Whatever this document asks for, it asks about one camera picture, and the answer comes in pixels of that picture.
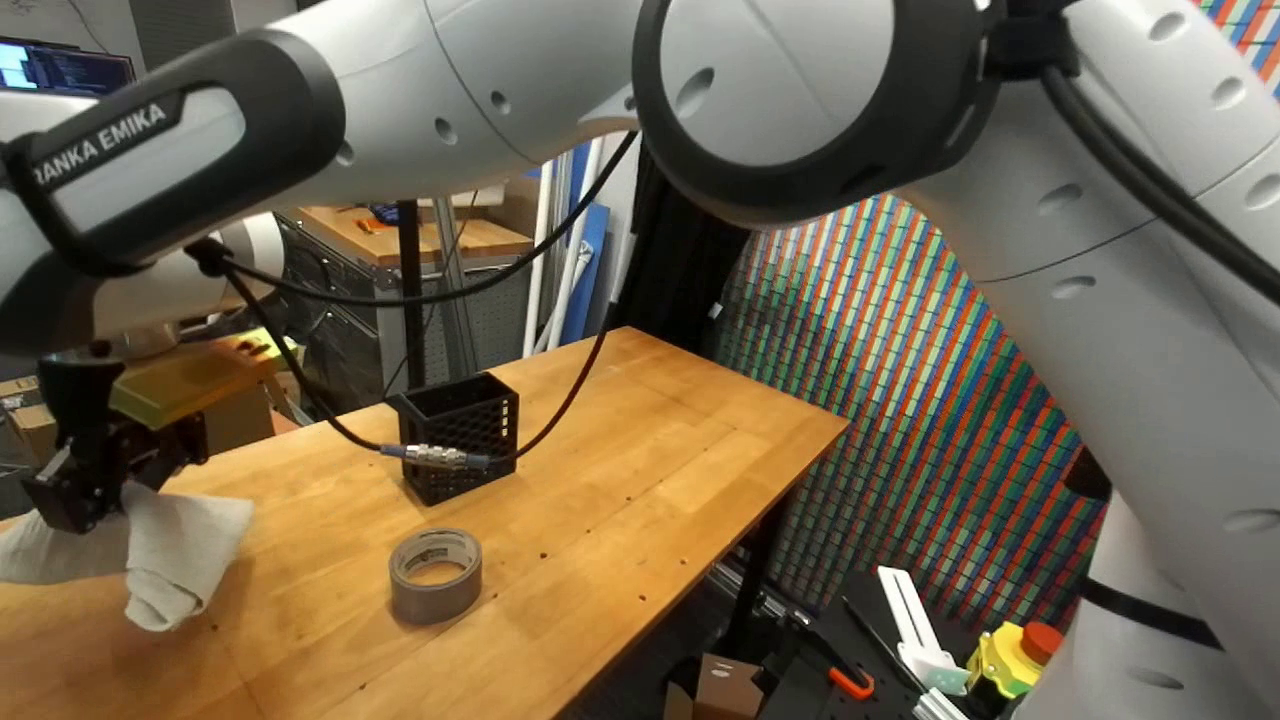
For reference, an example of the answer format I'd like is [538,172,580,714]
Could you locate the yellow emergency stop button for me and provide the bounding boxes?
[968,622,1064,702]

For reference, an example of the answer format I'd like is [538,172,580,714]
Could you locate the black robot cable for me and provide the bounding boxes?
[185,125,645,474]

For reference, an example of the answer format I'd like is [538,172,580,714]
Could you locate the small brown cardboard box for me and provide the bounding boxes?
[662,651,764,720]

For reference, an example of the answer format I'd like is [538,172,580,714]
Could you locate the wooden workbench with drawers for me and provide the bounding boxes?
[283,198,534,405]

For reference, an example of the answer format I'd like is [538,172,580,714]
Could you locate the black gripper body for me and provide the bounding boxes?
[21,353,122,532]

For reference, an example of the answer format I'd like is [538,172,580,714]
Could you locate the grey duct tape roll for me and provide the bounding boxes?
[387,530,483,624]

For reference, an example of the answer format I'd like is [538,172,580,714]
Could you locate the black mesh box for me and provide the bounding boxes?
[390,374,520,503]

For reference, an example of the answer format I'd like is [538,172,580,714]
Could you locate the white towel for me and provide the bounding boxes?
[0,486,257,634]

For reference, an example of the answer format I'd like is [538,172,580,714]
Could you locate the black vertical pole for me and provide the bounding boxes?
[395,201,424,393]

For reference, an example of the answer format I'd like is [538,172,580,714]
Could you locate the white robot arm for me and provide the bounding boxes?
[0,0,1280,717]

